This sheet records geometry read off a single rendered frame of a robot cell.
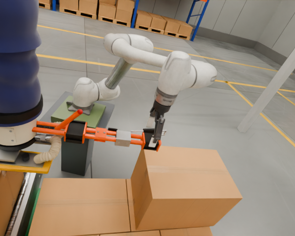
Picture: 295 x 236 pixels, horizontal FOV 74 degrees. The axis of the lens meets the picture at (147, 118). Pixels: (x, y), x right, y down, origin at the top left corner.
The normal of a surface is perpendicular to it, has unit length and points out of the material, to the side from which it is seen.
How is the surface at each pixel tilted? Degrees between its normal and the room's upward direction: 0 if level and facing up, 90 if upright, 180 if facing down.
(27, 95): 75
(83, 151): 90
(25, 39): 80
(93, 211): 0
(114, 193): 0
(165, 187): 0
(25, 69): 70
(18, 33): 102
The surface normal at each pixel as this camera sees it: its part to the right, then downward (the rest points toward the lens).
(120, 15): 0.23, 0.64
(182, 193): 0.26, -0.77
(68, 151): -0.08, 0.59
